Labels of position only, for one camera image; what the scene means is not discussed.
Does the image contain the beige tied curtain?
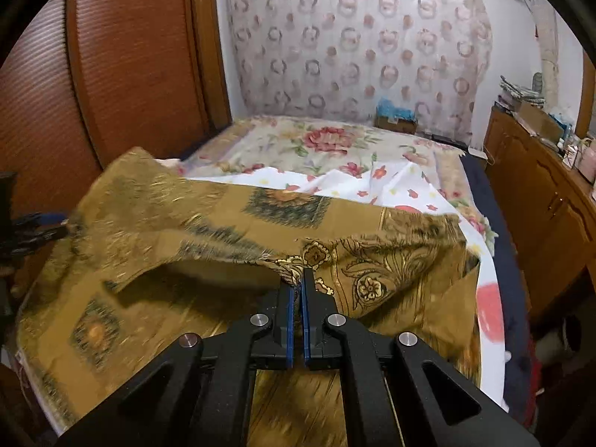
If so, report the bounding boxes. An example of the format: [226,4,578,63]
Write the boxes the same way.
[531,0,559,103]

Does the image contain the stack of folded cloths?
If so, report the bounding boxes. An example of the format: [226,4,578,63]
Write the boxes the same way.
[498,74,545,108]

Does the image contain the navy blue bed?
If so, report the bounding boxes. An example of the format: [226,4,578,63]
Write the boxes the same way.
[459,153,536,415]

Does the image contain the wooden cabinet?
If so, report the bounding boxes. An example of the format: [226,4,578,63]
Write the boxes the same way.
[484,105,596,317]

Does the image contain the circle patterned sheer curtain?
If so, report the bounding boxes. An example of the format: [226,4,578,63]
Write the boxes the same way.
[223,0,494,145]

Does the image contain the wooden louvered wardrobe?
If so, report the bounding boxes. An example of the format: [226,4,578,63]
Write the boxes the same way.
[0,0,234,224]

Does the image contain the brown patterned shirt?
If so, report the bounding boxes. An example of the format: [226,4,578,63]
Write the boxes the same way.
[14,146,482,447]

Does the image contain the floral bedsheet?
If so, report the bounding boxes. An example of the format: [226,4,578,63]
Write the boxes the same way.
[179,115,499,243]

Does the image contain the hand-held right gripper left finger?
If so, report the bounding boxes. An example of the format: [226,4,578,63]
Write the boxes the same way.
[56,284,295,447]

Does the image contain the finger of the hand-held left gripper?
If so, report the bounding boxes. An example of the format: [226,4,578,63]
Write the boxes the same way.
[9,212,70,248]

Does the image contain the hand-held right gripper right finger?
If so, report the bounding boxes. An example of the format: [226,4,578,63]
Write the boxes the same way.
[302,267,541,447]

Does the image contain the blue plastic bag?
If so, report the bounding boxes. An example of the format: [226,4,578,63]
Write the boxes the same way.
[376,98,415,122]

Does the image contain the large cardboard box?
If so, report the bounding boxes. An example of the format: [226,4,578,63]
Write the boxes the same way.
[517,101,566,143]

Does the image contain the white flower print sheet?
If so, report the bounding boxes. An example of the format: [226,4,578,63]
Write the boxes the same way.
[186,163,513,410]

